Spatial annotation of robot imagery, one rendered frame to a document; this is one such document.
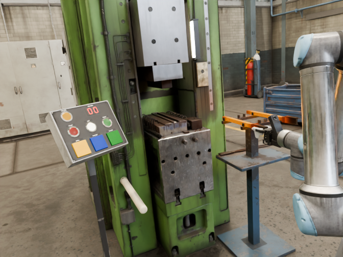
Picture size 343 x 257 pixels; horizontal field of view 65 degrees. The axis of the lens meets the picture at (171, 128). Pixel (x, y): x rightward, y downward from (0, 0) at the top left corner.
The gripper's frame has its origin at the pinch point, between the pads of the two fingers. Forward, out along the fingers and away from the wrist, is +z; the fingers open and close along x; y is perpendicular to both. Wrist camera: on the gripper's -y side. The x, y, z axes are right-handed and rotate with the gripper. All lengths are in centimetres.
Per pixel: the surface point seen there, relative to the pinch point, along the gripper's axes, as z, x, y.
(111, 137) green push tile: 19, -80, -5
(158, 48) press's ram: 37, -42, -50
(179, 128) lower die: 37.3, -32.9, 2.3
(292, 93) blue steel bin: 253, 280, 35
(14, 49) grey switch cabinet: 550, -186, -97
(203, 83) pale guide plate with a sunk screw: 50, -6, -24
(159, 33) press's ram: 37, -41, -58
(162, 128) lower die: 37, -45, 0
